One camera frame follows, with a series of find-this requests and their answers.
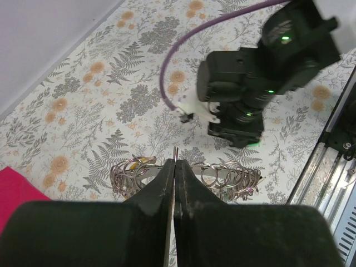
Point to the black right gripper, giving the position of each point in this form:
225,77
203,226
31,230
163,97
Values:
238,135

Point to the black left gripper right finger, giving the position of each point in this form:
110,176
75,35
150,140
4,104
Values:
210,232

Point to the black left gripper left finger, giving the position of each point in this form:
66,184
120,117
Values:
135,232

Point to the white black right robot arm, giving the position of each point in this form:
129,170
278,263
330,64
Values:
295,45

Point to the red folded cloth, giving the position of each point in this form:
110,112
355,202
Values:
15,191

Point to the floral table mat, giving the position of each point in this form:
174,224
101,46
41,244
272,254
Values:
102,104

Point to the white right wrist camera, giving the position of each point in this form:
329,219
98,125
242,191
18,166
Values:
188,106

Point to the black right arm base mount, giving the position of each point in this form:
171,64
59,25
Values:
342,135

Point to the aluminium front rail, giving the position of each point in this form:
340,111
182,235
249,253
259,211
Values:
325,183

